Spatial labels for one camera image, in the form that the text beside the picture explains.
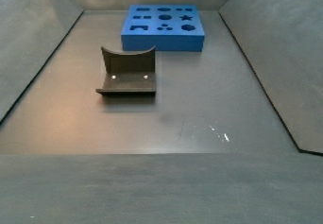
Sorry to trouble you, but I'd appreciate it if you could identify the black curved holder bracket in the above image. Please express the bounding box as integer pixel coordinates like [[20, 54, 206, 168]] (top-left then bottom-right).
[[96, 47, 156, 95]]

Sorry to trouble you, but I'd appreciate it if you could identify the blue shape sorter block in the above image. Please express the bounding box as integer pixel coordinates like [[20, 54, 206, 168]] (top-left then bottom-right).
[[122, 5, 204, 52]]

